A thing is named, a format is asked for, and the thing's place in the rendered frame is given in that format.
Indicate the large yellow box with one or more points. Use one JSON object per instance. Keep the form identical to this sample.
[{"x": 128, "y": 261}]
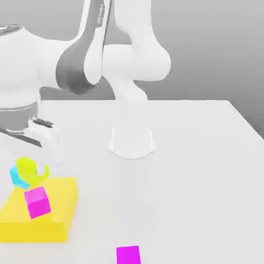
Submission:
[{"x": 57, "y": 206}]

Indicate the small cyan cube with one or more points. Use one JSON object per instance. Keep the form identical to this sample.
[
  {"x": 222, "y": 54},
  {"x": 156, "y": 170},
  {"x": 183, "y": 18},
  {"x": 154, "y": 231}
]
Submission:
[{"x": 14, "y": 175}]

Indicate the small lime cube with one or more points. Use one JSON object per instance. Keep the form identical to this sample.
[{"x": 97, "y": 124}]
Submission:
[{"x": 26, "y": 171}]

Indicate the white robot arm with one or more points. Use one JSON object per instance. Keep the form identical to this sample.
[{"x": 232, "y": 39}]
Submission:
[{"x": 134, "y": 61}]

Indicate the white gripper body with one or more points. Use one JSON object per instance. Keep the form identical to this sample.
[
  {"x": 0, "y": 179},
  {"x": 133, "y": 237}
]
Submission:
[{"x": 18, "y": 147}]

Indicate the small magenta cube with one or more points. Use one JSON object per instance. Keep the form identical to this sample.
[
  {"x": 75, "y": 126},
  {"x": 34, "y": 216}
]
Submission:
[
  {"x": 128, "y": 255},
  {"x": 38, "y": 204}
]

